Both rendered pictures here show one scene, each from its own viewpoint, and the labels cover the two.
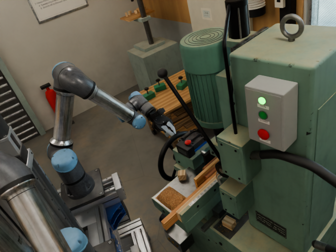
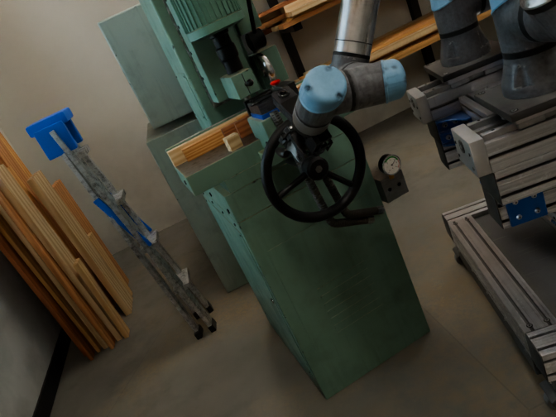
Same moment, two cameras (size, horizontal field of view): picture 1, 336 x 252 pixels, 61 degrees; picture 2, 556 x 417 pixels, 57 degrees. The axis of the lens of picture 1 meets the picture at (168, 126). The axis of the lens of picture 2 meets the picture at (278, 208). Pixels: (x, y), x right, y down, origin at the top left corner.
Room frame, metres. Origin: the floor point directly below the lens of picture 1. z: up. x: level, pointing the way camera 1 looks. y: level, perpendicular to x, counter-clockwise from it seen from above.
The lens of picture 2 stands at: (2.37, 0.29, 1.23)
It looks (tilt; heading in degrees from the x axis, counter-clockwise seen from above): 21 degrees down; 200
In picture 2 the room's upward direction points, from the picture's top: 25 degrees counter-clockwise
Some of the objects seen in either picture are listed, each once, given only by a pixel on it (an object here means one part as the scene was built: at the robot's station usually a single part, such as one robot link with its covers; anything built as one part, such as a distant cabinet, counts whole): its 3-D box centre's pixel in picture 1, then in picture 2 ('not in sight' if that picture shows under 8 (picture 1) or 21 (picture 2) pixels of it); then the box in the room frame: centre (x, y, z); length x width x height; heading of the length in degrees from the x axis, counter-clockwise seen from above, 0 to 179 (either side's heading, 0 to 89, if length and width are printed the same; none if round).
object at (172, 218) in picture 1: (217, 176); (274, 109); (0.86, -0.14, 0.92); 0.62 x 0.02 x 0.04; 122
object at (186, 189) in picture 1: (208, 167); (278, 135); (0.98, -0.13, 0.87); 0.61 x 0.30 x 0.06; 122
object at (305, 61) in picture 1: (291, 150); (202, 49); (0.65, -0.35, 1.16); 0.22 x 0.22 x 0.72; 32
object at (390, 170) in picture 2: (166, 219); (390, 166); (0.93, 0.14, 0.65); 0.06 x 0.04 x 0.08; 122
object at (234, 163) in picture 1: (239, 153); (239, 9); (0.63, -0.18, 1.22); 0.09 x 0.08 x 0.15; 32
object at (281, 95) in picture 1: (271, 113); not in sight; (0.55, -0.25, 1.40); 0.10 x 0.06 x 0.16; 32
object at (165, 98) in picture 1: (180, 106); not in sight; (2.50, -0.18, 0.32); 0.66 x 0.57 x 0.64; 113
